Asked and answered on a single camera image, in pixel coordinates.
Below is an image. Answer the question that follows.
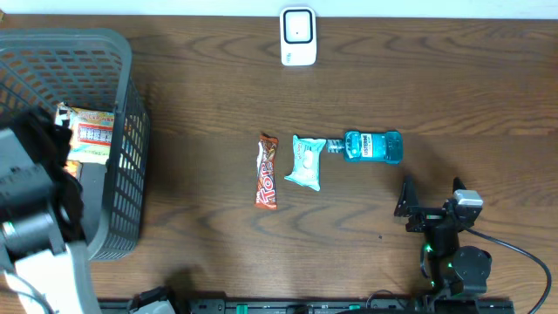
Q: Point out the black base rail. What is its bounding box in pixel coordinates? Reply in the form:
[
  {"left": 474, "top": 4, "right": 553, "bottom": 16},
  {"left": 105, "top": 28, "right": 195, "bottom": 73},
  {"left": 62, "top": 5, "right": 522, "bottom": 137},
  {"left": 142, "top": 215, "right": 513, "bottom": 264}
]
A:
[{"left": 99, "top": 286, "right": 515, "bottom": 314}]

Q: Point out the white barcode scanner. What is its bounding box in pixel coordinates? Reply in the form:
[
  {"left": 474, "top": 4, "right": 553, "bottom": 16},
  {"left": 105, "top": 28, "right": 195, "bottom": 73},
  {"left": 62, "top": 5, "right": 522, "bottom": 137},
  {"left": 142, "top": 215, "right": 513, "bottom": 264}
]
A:
[{"left": 280, "top": 7, "right": 317, "bottom": 66}]

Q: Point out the grey plastic shopping basket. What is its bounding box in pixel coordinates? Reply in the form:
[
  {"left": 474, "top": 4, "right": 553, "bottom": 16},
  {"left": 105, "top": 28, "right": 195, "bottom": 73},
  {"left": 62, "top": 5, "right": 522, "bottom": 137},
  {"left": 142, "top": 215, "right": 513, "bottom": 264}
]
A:
[{"left": 1, "top": 29, "right": 151, "bottom": 261}]

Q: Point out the brown chocolate bar wrapper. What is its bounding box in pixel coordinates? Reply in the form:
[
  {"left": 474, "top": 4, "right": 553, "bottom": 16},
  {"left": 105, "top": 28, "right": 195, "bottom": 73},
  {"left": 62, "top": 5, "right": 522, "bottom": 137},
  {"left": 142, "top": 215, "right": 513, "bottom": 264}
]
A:
[{"left": 255, "top": 134, "right": 278, "bottom": 210}]

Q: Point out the teal mouthwash bottle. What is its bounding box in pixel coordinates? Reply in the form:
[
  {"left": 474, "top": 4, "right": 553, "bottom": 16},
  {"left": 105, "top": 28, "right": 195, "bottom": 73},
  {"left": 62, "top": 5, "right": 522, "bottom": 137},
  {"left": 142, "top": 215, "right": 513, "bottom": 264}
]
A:
[{"left": 326, "top": 131, "right": 404, "bottom": 165}]

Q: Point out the light teal wet wipes pack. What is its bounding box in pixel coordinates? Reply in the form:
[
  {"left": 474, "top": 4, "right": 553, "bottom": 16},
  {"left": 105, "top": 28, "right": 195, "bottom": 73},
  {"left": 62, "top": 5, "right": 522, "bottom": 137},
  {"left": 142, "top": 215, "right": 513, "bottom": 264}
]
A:
[{"left": 285, "top": 134, "right": 326, "bottom": 191}]

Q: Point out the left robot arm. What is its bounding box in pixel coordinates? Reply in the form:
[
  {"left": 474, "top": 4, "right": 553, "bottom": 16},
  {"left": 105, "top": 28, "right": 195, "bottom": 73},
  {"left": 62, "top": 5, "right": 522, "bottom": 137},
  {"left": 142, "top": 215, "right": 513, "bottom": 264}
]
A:
[{"left": 1, "top": 108, "right": 100, "bottom": 314}]

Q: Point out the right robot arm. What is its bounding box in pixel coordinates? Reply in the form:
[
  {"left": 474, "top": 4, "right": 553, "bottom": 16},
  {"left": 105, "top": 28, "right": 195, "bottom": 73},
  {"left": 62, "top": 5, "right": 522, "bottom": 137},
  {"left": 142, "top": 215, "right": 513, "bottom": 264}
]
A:
[{"left": 394, "top": 176, "right": 492, "bottom": 298}]

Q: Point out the small orange snack packet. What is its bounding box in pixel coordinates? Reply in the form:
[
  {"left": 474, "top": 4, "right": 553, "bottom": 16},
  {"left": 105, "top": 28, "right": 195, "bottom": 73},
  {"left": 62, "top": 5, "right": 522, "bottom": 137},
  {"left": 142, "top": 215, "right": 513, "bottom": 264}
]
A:
[{"left": 65, "top": 160, "right": 83, "bottom": 180}]

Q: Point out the yellow snack bag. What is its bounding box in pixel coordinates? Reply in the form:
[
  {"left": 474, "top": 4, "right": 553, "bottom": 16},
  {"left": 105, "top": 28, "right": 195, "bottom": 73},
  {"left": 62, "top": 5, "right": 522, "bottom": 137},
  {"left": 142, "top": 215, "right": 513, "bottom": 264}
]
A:
[{"left": 55, "top": 102, "right": 115, "bottom": 165}]

